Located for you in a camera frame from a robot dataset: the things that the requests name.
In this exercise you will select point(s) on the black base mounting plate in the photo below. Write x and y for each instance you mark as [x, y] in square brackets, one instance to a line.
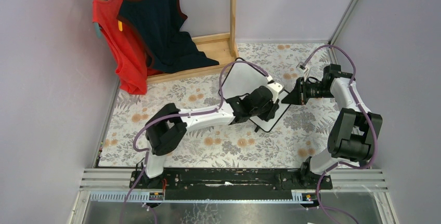
[281, 178]

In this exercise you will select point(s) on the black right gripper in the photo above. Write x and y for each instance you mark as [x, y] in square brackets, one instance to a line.
[302, 91]

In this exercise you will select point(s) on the white whiteboard black frame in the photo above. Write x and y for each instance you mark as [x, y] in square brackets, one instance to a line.
[243, 78]

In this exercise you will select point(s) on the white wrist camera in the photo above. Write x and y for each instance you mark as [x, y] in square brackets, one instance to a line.
[303, 69]
[274, 87]

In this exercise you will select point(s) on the aluminium slotted rail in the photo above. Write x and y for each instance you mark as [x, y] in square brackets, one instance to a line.
[117, 196]

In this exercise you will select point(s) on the red tank top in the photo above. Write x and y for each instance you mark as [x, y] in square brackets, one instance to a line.
[125, 47]

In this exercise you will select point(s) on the navy tank top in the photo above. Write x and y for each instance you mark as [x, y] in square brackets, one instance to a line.
[157, 23]

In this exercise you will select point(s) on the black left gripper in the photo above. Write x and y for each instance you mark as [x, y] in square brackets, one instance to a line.
[270, 108]

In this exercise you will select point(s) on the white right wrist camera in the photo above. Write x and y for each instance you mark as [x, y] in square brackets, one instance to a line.
[303, 69]

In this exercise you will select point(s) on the wooden clothes rack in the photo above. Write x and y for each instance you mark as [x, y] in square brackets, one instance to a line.
[221, 47]

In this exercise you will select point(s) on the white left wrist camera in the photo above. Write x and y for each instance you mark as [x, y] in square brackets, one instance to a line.
[274, 87]

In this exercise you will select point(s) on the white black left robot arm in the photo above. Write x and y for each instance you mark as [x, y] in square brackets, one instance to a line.
[167, 128]

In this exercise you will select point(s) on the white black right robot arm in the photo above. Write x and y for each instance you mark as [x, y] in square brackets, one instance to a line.
[353, 138]

